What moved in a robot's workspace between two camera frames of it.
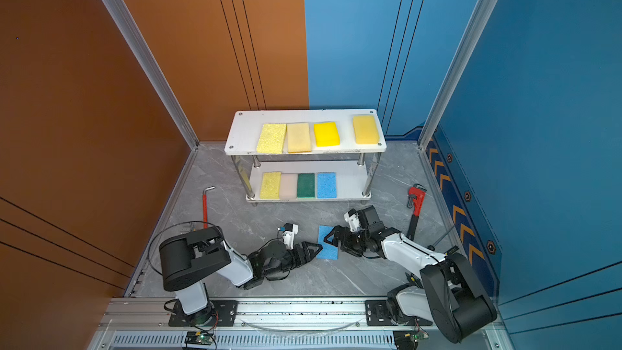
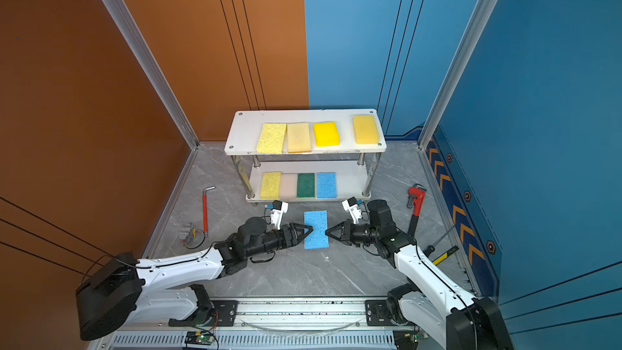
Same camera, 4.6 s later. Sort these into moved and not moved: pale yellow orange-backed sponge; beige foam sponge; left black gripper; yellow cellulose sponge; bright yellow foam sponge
Moved: left black gripper
Not moved: yellow cellulose sponge; beige foam sponge; pale yellow orange-backed sponge; bright yellow foam sponge
